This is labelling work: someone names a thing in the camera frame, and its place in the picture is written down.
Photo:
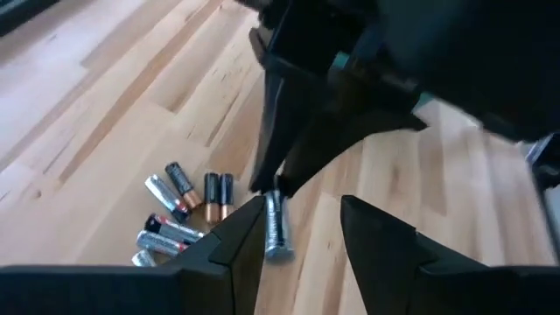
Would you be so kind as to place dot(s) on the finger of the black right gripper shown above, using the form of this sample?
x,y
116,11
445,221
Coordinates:
x,y
269,131
324,149

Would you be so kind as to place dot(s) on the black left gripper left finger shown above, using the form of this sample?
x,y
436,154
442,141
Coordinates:
x,y
131,293

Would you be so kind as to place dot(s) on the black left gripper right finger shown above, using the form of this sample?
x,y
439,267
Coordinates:
x,y
437,293

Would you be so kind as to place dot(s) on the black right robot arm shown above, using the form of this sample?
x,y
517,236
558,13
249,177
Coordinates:
x,y
481,57

